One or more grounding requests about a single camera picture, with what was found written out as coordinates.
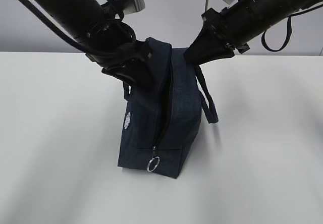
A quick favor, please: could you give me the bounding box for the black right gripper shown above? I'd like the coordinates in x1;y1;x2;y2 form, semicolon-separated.
184;0;273;65

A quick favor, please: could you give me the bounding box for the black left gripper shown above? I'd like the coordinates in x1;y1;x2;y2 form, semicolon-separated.
86;19;168;91

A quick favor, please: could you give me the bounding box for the dark navy lunch bag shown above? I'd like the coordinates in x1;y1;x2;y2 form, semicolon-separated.
118;38;218;179

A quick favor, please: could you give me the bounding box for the metal zipper pull ring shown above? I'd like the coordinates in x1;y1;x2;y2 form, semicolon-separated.
146;156;161;172

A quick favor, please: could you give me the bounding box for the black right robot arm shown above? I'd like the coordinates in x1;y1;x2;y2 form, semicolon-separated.
184;0;322;65

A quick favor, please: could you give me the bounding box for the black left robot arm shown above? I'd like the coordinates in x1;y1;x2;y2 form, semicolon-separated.
18;0;170;91

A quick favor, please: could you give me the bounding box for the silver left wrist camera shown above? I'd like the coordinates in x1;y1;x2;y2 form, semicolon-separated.
101;0;146;15

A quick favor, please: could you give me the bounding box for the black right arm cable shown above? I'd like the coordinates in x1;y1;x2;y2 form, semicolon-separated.
261;16;293;52

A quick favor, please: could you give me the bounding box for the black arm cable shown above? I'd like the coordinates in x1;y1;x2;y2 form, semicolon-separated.
10;0;101;55
261;16;293;52

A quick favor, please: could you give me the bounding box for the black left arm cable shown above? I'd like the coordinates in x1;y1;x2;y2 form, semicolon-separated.
10;0;101;55

